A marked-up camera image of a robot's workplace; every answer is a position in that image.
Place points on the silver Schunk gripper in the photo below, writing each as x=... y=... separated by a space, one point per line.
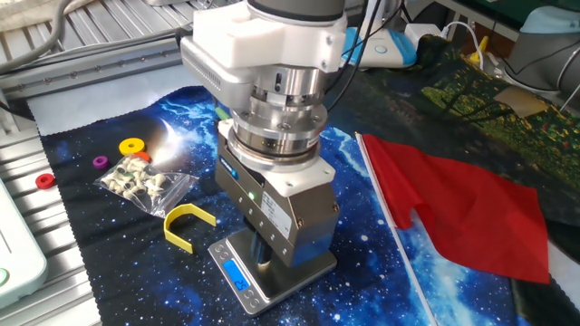
x=312 y=222

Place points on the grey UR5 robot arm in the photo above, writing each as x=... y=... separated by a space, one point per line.
x=272 y=41

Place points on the silver digital pocket scale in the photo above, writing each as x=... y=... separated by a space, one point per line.
x=235 y=276

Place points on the yellow U-shaped plastic strip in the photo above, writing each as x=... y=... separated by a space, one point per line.
x=174 y=217

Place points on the galaxy print cloth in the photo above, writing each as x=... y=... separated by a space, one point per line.
x=136 y=280

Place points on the clear bag of chess pieces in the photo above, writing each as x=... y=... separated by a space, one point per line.
x=140 y=181

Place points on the red flag with white pole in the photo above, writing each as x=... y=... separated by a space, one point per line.
x=476 y=208

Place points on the white and blue desk lamp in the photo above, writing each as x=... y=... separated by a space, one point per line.
x=389 y=50

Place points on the white mint-edged device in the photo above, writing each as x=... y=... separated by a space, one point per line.
x=18 y=253

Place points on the white power adapter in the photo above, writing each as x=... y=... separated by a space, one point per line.
x=423 y=34

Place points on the tan paper patch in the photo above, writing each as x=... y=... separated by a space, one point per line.
x=521 y=102

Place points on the beige fabric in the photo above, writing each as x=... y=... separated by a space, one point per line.
x=18 y=13

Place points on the aluminium profile rail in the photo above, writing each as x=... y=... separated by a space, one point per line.
x=90 y=68

